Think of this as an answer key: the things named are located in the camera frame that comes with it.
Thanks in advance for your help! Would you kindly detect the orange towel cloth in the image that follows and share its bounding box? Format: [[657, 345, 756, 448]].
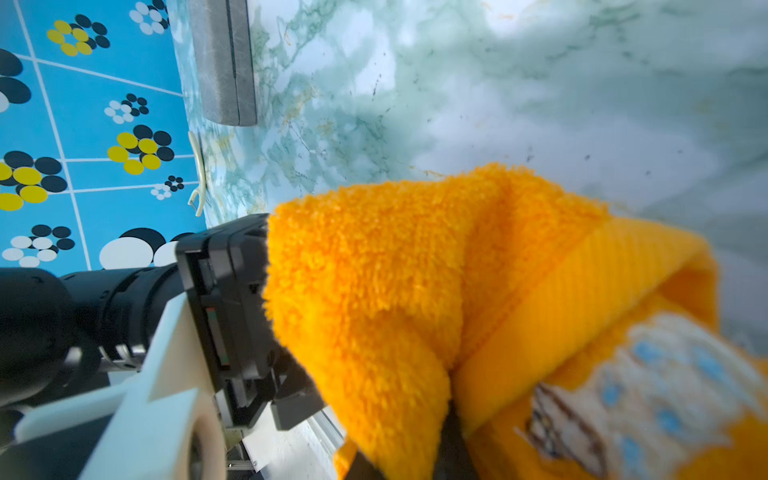
[[264, 164, 767, 479]]

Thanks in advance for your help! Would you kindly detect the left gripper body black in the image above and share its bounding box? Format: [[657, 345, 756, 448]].
[[175, 213, 325, 431]]

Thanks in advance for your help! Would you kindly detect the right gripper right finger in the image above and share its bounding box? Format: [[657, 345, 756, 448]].
[[433, 407, 479, 480]]

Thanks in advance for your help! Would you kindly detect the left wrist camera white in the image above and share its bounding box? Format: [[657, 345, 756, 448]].
[[14, 294, 227, 479]]

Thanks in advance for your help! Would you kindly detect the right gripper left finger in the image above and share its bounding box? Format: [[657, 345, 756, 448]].
[[344, 452, 384, 480]]

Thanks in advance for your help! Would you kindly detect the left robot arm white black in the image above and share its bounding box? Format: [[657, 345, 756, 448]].
[[1, 213, 324, 431]]

